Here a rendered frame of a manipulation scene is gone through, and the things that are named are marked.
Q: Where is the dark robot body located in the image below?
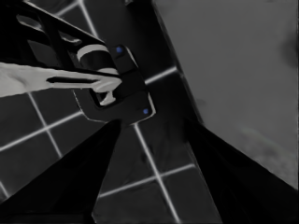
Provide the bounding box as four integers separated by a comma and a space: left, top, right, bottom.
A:
0, 0, 157, 126

